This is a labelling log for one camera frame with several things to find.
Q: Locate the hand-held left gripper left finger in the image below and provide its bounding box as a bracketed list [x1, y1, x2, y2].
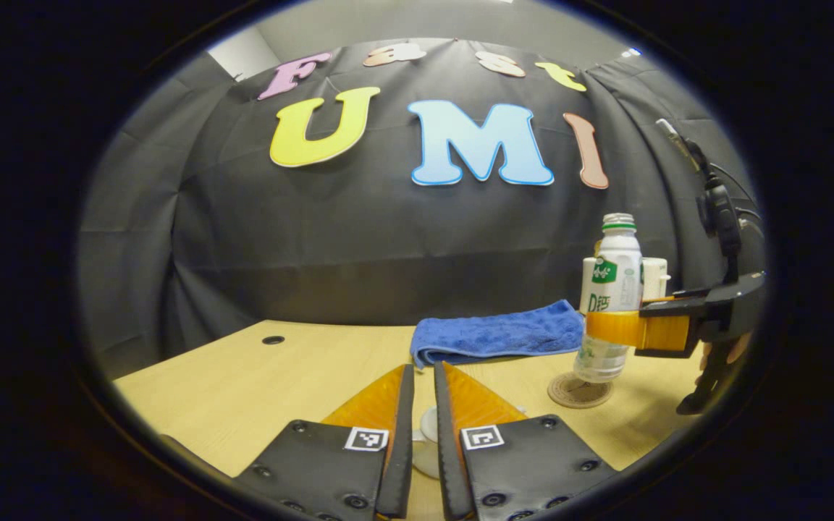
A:
[232, 364, 416, 521]

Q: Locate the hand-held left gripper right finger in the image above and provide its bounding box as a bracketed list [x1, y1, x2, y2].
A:
[434, 360, 619, 521]

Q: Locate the white ceramic teacup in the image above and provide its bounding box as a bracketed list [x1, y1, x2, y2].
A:
[410, 433, 441, 480]

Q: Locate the white plastic water bottle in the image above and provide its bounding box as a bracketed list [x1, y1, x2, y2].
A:
[574, 213, 644, 384]

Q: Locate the round brown coaster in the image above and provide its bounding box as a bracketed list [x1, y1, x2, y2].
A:
[547, 371, 614, 410]

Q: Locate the blue towel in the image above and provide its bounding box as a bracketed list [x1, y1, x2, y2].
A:
[410, 300, 586, 370]

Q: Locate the black backdrop cloth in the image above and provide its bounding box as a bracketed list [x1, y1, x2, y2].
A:
[77, 36, 762, 377]

